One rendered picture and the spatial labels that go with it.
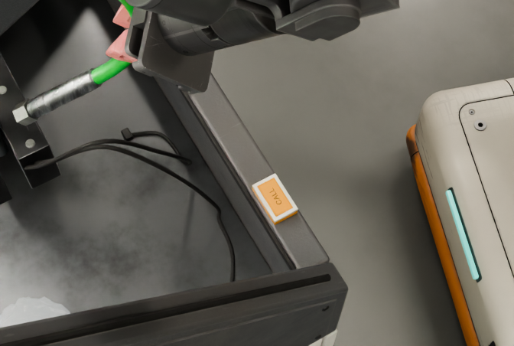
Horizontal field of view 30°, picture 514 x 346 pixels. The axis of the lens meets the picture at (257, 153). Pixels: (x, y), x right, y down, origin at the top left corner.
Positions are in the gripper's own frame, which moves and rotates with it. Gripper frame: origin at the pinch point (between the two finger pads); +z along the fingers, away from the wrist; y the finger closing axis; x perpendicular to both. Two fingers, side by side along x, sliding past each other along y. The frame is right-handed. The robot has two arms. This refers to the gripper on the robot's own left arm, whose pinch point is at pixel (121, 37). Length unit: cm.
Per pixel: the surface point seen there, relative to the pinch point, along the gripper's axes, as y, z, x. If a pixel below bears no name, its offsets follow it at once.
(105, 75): 2.5, 3.2, 1.1
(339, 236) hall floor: -9, 75, 107
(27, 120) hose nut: 6.4, 12.2, -0.7
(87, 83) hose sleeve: 3.3, 4.9, 0.6
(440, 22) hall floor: -67, 73, 128
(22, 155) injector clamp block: 6.1, 28.0, 7.5
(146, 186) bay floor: 4.3, 31.4, 26.6
